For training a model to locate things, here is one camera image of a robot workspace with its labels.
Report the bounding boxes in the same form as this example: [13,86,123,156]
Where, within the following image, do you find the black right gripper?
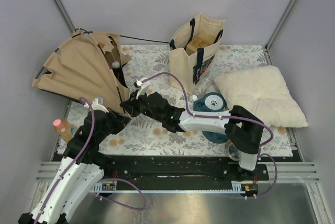
[121,88,164,122]

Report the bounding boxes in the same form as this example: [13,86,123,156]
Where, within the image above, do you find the beige fabric pet tent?
[32,31,121,104]

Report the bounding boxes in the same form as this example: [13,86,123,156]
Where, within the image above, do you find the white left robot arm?
[18,110,130,223]

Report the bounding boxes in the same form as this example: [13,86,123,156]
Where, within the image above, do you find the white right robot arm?
[120,92,265,180]

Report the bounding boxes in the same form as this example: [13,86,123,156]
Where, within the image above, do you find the teal double pet bowl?
[193,92,228,144]

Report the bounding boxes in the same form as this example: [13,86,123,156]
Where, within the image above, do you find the steel pet bowl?
[225,140,240,162]

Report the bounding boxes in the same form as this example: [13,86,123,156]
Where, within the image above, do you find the floral patterned mat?
[56,43,294,156]

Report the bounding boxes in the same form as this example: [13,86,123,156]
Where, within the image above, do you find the cream canvas tote bag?
[169,13,225,94]

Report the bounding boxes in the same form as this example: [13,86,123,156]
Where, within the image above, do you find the pink cap juice bottle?
[53,119,78,143]

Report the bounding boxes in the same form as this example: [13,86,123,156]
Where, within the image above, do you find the white pompom toy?
[112,61,121,69]

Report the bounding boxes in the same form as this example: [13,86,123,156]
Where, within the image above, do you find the brown cardboard box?
[185,33,215,55]

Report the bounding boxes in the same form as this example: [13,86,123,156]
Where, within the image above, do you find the cream fluffy pillow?
[214,65,308,128]

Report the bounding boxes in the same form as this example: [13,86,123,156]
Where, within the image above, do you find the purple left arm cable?
[33,97,147,224]

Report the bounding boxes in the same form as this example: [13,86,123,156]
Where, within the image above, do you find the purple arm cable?
[33,97,147,224]
[135,72,278,201]

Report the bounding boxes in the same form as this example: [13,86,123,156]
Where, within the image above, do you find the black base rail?
[78,154,270,191]

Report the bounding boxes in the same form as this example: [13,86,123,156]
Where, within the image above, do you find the white slotted cable duct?
[90,180,244,194]

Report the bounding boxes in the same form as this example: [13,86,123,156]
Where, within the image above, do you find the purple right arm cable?
[135,72,278,201]

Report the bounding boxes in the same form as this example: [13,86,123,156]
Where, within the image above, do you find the aluminium frame rail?
[36,162,319,183]

